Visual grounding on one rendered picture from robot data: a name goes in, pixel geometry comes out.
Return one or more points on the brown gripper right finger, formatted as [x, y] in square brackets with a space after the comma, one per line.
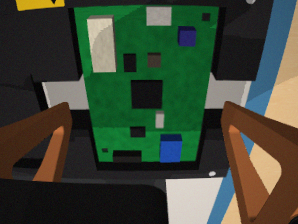
[280, 141]

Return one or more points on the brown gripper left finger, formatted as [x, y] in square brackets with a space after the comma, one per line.
[18, 138]

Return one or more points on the green circuit board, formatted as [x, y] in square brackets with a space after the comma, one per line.
[146, 70]

